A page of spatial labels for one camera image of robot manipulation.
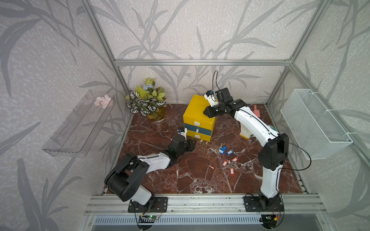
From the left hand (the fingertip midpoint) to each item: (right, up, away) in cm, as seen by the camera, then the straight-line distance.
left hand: (195, 141), depth 89 cm
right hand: (+5, +19, -3) cm, 20 cm away
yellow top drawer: (+2, +12, -5) cm, 13 cm away
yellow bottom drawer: (+2, +3, +5) cm, 6 cm away
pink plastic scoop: (+50, +19, +25) cm, 59 cm away
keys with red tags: (+23, -14, 0) cm, 27 cm away
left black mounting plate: (-20, -30, -16) cm, 39 cm away
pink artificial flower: (-50, +24, -12) cm, 57 cm away
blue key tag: (+23, -8, +5) cm, 25 cm away
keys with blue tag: (+18, -7, +5) cm, 20 cm away
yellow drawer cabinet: (0, +21, +1) cm, 21 cm away
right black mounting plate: (+30, -25, -24) cm, 46 cm away
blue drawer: (+2, +7, +2) cm, 8 cm away
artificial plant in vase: (-29, +25, -2) cm, 39 cm away
